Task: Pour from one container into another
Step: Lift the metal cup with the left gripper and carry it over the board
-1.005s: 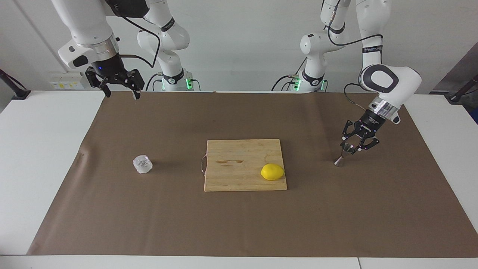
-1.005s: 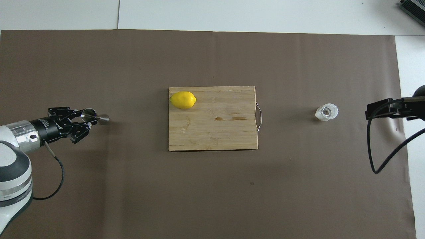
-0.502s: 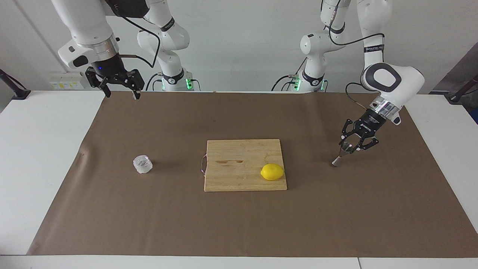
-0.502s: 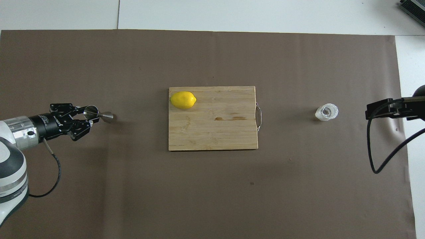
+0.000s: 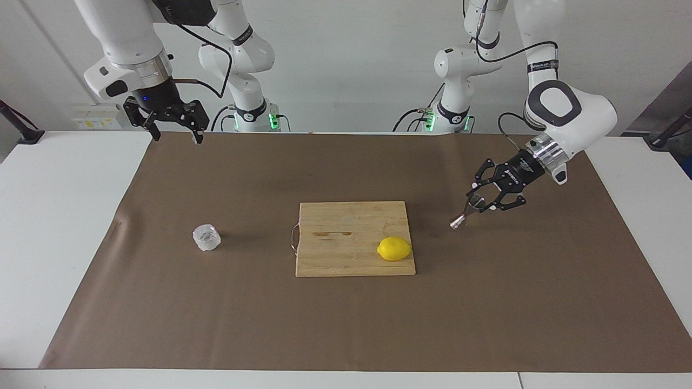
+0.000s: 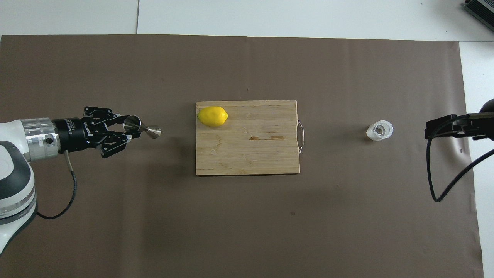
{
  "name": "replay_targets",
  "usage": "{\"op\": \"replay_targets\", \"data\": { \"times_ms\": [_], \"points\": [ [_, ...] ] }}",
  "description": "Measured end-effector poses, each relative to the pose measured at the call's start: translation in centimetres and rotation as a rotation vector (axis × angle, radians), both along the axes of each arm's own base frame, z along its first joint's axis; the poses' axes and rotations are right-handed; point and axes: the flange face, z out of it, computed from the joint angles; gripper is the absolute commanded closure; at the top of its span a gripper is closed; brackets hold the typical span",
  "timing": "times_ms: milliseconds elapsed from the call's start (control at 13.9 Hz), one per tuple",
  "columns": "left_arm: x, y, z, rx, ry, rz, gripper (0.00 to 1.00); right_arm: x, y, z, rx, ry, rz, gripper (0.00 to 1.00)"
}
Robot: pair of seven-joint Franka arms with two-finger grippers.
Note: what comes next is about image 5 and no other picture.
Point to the yellow lemon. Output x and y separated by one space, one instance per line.
394 249

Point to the white wall power outlet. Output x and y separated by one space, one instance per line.
96 116

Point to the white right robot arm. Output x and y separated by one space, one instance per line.
124 32

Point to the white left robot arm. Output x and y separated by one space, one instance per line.
584 113

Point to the steel cocktail jigger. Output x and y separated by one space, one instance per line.
457 222

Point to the brown paper table mat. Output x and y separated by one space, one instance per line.
216 313

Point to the black clamp mount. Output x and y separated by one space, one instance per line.
30 135
660 141

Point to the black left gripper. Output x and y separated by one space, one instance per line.
521 172

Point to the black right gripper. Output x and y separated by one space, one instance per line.
157 97

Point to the wooden cutting board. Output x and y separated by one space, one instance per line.
346 254

